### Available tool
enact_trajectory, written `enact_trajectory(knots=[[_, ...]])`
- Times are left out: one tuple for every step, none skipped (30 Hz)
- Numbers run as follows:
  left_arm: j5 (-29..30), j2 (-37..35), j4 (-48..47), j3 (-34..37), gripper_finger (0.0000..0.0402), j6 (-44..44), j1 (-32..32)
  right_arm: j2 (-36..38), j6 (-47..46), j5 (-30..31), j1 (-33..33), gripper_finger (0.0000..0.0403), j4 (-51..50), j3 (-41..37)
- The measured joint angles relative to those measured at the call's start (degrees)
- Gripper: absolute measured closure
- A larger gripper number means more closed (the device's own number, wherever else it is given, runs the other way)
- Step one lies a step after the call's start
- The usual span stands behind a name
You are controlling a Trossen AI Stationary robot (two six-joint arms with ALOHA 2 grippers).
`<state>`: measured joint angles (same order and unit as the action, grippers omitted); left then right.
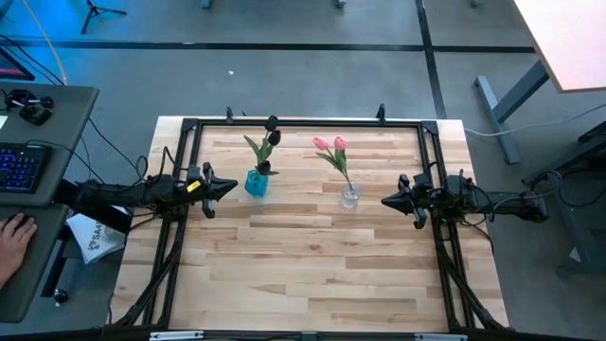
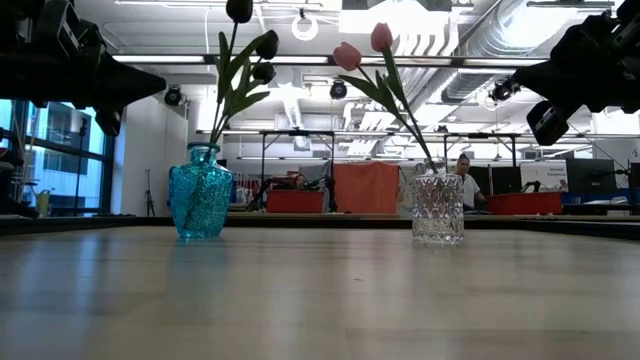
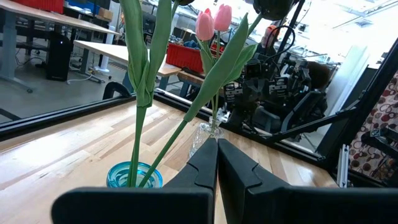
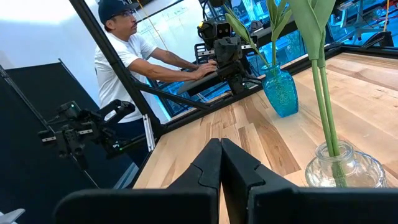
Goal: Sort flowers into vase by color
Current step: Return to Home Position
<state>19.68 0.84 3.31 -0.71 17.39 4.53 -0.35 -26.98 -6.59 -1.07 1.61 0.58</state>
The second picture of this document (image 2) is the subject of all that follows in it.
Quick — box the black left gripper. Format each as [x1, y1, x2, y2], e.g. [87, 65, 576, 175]
[29, 0, 168, 110]

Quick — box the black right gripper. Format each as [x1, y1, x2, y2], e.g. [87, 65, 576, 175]
[509, 0, 640, 114]

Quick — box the black artificial tulip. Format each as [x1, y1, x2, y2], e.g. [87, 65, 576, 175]
[212, 0, 254, 146]
[219, 61, 277, 146]
[214, 29, 280, 146]

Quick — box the pink artificial tulip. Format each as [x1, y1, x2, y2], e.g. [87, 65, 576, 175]
[370, 22, 439, 174]
[332, 41, 436, 174]

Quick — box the blue glass vase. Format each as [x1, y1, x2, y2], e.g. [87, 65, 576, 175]
[168, 142, 235, 240]

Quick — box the clear glass vase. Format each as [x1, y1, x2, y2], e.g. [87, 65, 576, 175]
[411, 169, 465, 245]

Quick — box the long ceiling light fixture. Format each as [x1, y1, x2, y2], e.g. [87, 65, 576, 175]
[112, 54, 206, 64]

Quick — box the white sign board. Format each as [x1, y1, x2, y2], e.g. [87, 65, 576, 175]
[519, 160, 569, 194]

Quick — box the black monitor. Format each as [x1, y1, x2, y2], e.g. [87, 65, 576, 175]
[566, 158, 617, 196]

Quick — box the black tripod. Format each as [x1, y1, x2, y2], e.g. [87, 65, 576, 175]
[144, 168, 157, 217]

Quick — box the red plastic bin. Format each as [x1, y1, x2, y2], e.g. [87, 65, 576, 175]
[487, 191, 564, 216]
[265, 189, 325, 214]

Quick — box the yellow-green cup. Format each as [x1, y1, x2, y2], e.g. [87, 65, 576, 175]
[34, 189, 51, 217]

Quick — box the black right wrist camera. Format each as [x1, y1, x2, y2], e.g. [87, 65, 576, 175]
[526, 99, 571, 147]

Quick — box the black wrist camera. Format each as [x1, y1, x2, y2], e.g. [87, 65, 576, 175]
[526, 99, 571, 147]
[94, 107, 124, 137]

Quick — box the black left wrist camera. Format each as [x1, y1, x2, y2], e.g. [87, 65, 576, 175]
[94, 107, 124, 137]

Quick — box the silver ventilation duct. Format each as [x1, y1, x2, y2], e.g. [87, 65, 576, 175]
[439, 0, 551, 104]

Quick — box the black metal rig frame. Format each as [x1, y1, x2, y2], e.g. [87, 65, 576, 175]
[259, 129, 336, 212]
[442, 132, 519, 167]

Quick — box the white ring light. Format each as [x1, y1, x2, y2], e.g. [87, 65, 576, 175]
[291, 14, 320, 42]

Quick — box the black table frame rail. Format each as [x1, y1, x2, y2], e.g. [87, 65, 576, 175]
[0, 213, 640, 240]

